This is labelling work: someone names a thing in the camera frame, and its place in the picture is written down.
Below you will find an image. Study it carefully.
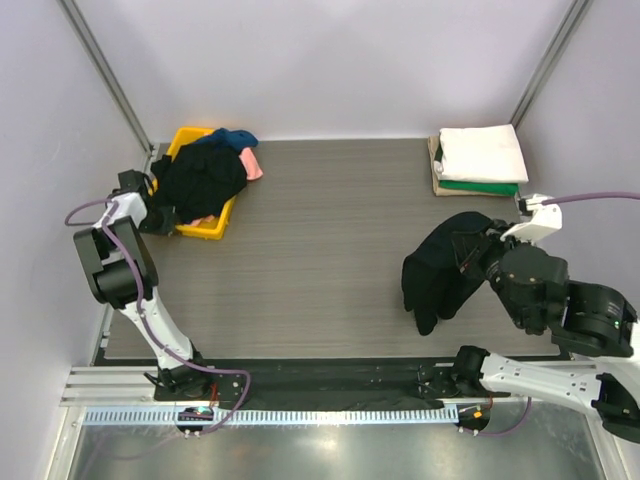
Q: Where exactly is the right aluminium frame post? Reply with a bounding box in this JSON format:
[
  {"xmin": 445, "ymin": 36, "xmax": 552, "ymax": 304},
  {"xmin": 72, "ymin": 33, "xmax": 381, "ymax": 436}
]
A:
[{"xmin": 510, "ymin": 0, "xmax": 593, "ymax": 129}]

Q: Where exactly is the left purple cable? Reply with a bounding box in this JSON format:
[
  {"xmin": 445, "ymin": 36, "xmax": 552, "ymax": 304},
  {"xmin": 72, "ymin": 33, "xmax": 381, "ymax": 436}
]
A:
[{"xmin": 65, "ymin": 197, "xmax": 253, "ymax": 454}]

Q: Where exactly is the left aluminium frame post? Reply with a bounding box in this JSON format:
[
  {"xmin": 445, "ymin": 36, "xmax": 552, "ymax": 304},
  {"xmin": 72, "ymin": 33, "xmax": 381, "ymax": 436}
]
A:
[{"xmin": 56, "ymin": 0, "xmax": 153, "ymax": 156}]

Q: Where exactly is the blue shirt in bin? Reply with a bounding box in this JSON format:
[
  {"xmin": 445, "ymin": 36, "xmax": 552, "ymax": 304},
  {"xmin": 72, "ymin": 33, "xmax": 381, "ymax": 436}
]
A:
[{"xmin": 194, "ymin": 128, "xmax": 259, "ymax": 152}]

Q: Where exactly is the yellow plastic bin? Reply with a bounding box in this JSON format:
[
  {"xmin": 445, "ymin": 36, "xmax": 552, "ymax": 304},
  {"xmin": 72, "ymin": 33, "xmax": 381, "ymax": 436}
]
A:
[{"xmin": 151, "ymin": 126, "xmax": 239, "ymax": 240}]

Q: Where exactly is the folded white t shirt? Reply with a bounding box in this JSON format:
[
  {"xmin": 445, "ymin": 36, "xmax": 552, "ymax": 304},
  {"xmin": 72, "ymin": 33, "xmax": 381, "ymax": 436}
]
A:
[{"xmin": 435, "ymin": 124, "xmax": 529, "ymax": 184}]

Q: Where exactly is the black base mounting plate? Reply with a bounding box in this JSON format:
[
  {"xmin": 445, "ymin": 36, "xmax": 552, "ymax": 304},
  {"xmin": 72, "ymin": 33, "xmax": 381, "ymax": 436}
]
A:
[{"xmin": 144, "ymin": 358, "xmax": 489, "ymax": 425}]

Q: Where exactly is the pink shirt in bin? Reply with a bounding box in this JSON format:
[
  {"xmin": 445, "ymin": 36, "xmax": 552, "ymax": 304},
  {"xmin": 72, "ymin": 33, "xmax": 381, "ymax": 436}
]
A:
[{"xmin": 239, "ymin": 147, "xmax": 264, "ymax": 182}]

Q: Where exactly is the slotted cable duct strip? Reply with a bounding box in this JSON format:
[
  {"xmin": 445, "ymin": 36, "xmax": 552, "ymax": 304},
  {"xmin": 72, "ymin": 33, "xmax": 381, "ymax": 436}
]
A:
[{"xmin": 83, "ymin": 405, "xmax": 458, "ymax": 427}]

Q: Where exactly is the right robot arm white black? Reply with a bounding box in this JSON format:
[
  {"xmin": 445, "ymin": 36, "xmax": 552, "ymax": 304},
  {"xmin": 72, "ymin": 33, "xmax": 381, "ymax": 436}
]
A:
[{"xmin": 450, "ymin": 192, "xmax": 639, "ymax": 443}]

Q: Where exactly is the aluminium frame post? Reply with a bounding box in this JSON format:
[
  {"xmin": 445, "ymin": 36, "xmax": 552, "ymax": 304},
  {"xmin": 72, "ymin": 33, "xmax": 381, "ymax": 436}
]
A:
[
  {"xmin": 56, "ymin": 0, "xmax": 153, "ymax": 156},
  {"xmin": 510, "ymin": 0, "xmax": 593, "ymax": 129}
]

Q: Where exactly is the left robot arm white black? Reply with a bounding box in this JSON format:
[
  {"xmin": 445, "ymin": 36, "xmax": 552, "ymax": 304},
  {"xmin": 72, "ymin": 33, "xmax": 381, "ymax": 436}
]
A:
[{"xmin": 65, "ymin": 170, "xmax": 212, "ymax": 400}]

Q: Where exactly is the black t shirt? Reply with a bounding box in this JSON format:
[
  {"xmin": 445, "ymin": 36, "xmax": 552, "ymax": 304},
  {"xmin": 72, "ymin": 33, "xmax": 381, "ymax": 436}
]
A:
[{"xmin": 401, "ymin": 211, "xmax": 492, "ymax": 336}]

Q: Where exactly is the black shirt in bin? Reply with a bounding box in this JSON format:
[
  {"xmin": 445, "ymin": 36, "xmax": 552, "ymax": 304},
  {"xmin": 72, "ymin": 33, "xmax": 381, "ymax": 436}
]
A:
[{"xmin": 150, "ymin": 143, "xmax": 248, "ymax": 224}]

